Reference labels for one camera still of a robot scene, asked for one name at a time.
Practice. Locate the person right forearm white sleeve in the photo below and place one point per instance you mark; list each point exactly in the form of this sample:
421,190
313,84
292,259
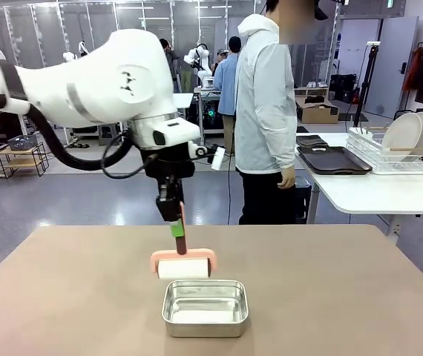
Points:
284,141

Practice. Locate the large white side table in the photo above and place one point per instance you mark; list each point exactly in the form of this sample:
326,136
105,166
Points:
382,193

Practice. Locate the black light stand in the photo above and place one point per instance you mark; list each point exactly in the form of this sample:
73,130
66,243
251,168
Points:
373,43

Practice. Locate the open cardboard box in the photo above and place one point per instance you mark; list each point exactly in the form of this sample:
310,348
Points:
319,115

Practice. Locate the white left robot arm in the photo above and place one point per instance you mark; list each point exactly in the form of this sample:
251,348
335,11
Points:
104,81

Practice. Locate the person in blue shirt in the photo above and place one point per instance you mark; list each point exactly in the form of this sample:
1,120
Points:
226,85

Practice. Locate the black step stool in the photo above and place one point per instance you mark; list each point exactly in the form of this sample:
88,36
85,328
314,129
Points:
304,200

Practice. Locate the rectangular stainless steel container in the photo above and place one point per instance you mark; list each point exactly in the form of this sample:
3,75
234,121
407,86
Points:
204,330

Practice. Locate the wooden shelf black frame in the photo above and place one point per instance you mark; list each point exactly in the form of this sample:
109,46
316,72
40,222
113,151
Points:
18,151

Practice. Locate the person right hand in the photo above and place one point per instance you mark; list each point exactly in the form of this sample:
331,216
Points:
287,178

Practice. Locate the grey mesh basket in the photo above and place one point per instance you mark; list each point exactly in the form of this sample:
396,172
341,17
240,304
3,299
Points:
22,142

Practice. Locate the grey plastic stool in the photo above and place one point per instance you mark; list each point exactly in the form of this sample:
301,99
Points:
107,137

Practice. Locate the grey bench with computer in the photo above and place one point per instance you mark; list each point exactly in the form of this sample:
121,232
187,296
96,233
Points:
208,111

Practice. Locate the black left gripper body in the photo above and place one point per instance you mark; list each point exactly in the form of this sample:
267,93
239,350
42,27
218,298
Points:
168,167

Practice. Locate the grey door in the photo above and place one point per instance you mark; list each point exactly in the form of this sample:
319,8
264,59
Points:
393,66

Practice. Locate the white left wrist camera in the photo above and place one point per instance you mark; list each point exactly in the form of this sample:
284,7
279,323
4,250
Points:
219,159

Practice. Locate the person in white jacket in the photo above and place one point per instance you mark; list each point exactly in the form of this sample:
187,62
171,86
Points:
259,111

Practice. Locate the white height-adjustable desk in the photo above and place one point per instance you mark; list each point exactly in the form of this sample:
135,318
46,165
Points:
183,99

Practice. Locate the orange hanging jacket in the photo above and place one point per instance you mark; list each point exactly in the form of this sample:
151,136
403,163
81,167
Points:
412,70

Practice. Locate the black equipment cases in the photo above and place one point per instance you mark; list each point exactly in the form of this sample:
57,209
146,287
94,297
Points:
343,87

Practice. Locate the person wearing dark cap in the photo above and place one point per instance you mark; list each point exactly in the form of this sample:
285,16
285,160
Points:
220,55

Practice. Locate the man in dark jacket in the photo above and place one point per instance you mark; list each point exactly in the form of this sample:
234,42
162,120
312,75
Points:
176,63

